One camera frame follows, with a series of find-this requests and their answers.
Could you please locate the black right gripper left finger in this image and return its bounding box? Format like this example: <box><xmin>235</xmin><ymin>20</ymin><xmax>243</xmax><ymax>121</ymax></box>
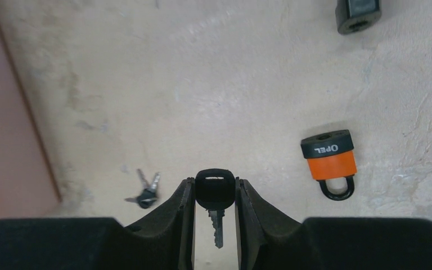
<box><xmin>115</xmin><ymin>177</ymin><xmax>196</xmax><ymax>269</ymax></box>

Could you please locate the pink translucent plastic box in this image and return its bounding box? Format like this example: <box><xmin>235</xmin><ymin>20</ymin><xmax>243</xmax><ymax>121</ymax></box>
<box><xmin>0</xmin><ymin>27</ymin><xmax>61</xmax><ymax>218</ymax></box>

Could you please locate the orange black padlock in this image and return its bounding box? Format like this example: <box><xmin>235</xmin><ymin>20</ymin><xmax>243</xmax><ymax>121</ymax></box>
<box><xmin>300</xmin><ymin>129</ymin><xmax>357</xmax><ymax>201</ymax></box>

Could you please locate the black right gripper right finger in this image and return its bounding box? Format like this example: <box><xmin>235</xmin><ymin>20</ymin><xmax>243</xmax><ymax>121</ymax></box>
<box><xmin>235</xmin><ymin>178</ymin><xmax>311</xmax><ymax>269</ymax></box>

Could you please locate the black key bunch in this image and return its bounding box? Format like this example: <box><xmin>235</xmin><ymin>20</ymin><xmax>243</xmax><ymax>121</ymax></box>
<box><xmin>124</xmin><ymin>169</ymin><xmax>161</xmax><ymax>209</ymax></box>

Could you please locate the single black-head key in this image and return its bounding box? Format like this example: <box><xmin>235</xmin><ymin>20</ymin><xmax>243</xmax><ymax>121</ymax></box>
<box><xmin>195</xmin><ymin>168</ymin><xmax>236</xmax><ymax>249</ymax></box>

